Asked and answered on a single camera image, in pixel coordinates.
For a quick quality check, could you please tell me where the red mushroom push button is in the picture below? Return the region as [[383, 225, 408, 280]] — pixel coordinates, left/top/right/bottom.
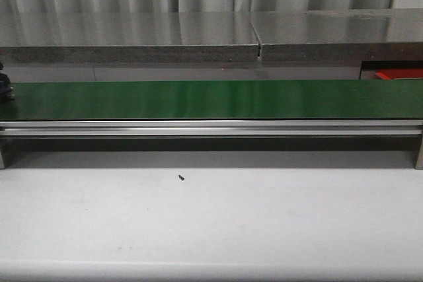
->
[[0, 62, 15, 104]]

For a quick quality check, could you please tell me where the grey stone counter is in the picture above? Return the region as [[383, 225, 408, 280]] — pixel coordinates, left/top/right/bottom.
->
[[1, 9, 422, 83]]

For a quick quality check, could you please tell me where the green conveyor belt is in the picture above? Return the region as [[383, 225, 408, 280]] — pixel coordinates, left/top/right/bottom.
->
[[1, 80, 422, 121]]

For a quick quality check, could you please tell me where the red tray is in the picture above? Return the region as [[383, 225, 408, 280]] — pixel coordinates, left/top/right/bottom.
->
[[375, 68, 423, 80]]

